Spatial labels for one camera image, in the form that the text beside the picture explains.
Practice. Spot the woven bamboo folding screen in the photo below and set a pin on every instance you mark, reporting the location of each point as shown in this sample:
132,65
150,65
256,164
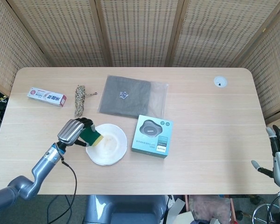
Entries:
140,32

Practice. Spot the white red toothpaste box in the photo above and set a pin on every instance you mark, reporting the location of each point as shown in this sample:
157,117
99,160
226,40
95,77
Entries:
46,96

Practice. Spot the white stained plate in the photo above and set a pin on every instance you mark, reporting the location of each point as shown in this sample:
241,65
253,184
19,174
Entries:
112,147

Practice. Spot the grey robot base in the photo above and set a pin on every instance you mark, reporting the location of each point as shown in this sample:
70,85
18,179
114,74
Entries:
123,210

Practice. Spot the chrome stool base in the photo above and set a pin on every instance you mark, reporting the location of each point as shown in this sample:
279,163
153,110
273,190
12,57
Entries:
266,210

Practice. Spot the teal Philips speaker box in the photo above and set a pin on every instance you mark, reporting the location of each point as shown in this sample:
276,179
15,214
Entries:
151,137

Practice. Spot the green yellow sponge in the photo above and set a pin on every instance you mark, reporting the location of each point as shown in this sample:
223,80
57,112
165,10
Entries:
91,137

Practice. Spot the beige cardboard sheet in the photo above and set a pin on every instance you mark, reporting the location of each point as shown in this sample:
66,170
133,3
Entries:
179,217

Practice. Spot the pink fabric bundle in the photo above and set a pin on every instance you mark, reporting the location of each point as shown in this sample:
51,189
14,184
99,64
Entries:
210,207

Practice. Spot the grey cloth in plastic bag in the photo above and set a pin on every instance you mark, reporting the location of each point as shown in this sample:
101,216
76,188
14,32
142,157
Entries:
126,100

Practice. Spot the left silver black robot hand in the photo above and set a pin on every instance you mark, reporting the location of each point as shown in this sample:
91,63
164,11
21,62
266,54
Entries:
71,131

